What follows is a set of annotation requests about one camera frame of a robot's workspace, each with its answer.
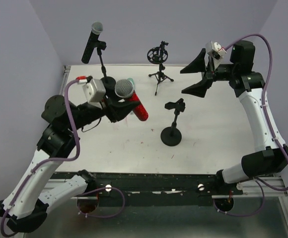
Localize short black round-base stand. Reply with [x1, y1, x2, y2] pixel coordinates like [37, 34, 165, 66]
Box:
[96, 41, 116, 89]

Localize red microphone grey grille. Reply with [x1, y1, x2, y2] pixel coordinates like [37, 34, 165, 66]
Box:
[114, 79, 148, 121]

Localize tall black round-base stand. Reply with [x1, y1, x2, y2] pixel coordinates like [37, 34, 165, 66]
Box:
[160, 98, 186, 147]

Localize black microphone silver grille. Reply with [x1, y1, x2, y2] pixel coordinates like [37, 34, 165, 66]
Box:
[81, 21, 103, 64]

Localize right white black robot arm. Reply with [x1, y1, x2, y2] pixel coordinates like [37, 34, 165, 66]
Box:
[180, 40, 288, 184]

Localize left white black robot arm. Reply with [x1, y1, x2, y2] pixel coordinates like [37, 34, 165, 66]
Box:
[0, 77, 140, 238]

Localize mint green microphone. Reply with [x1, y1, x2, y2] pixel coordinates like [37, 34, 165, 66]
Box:
[128, 78, 135, 85]

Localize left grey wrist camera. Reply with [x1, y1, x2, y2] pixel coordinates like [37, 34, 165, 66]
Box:
[78, 76, 106, 109]

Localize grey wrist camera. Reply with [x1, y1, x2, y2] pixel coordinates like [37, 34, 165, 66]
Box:
[78, 76, 106, 109]
[206, 41, 226, 70]

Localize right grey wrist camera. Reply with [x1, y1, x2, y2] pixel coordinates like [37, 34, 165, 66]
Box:
[206, 41, 226, 70]

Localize black tripod shock mount stand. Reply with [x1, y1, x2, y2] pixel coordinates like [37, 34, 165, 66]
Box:
[146, 41, 174, 96]

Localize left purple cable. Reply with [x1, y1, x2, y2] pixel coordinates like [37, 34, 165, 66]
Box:
[0, 76, 125, 236]

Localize purple cable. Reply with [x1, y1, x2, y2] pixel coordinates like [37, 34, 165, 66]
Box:
[0, 76, 125, 236]
[213, 33, 288, 216]

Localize black mounting base plate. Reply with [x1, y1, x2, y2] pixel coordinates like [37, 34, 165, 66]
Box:
[66, 172, 244, 208]

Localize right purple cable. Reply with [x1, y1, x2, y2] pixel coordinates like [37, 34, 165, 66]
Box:
[213, 33, 288, 216]

